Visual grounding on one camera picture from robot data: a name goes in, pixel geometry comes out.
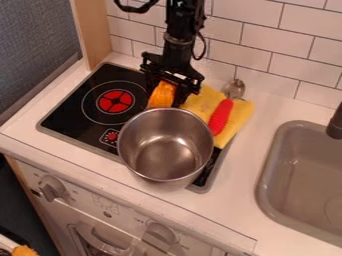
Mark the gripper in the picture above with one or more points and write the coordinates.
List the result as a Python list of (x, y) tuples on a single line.
[(171, 71)]

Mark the yellow toy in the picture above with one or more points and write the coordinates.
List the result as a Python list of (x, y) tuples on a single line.
[(161, 96)]

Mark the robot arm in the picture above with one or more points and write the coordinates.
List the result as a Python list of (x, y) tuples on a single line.
[(180, 30)]

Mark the silver pot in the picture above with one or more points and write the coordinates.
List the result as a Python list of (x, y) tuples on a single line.
[(165, 146)]

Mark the toy stove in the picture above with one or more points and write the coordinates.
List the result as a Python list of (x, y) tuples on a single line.
[(89, 113)]

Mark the yellow cloth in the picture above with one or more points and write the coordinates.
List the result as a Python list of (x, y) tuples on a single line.
[(240, 121)]

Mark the toy sink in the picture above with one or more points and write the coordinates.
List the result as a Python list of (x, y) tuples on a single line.
[(307, 180)]

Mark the yellow and white tool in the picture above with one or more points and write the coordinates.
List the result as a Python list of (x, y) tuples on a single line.
[(22, 250)]

